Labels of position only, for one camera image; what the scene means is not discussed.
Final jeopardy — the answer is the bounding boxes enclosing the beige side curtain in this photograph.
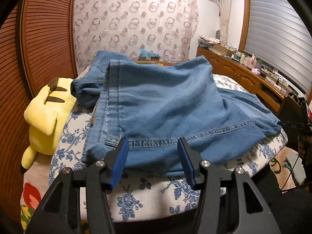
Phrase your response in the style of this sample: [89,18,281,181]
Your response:
[218,0,232,42]

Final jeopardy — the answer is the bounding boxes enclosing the open cardboard box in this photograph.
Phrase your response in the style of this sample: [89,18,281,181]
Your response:
[212,43,234,56]

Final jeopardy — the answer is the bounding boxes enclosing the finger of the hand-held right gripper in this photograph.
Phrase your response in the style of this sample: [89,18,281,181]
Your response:
[279,122,306,129]

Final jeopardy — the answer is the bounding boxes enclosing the black cable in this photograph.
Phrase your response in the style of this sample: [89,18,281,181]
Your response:
[279,151,310,193]

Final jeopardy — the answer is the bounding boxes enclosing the cardboard box with blue items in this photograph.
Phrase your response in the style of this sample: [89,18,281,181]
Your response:
[139,49,160,61]

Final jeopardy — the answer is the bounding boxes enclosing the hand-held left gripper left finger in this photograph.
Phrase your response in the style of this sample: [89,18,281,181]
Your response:
[26,136,129,234]

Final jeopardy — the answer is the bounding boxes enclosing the yellow plush toy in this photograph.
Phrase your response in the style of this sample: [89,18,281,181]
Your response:
[21,77,78,175]

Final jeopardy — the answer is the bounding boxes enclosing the circle patterned sheer curtain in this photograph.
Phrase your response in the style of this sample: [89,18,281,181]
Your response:
[73,0,199,69]

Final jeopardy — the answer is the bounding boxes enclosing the blue denim pants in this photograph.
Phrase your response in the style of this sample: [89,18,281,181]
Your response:
[71,50,281,177]

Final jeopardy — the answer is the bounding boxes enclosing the blue floral white pillow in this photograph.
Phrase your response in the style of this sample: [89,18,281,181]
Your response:
[49,74,288,222]

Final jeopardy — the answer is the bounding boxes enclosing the long wooden cabinet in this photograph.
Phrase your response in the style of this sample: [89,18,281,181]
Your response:
[196,47,293,117]

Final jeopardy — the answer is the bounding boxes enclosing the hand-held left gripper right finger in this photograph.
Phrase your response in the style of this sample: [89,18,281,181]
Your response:
[177,136,281,234]

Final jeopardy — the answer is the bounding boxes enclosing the stack of magazines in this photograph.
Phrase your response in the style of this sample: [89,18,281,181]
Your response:
[198,35,221,47]

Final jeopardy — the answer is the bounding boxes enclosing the wooden louvered wardrobe door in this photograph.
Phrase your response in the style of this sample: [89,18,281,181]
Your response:
[0,0,81,137]

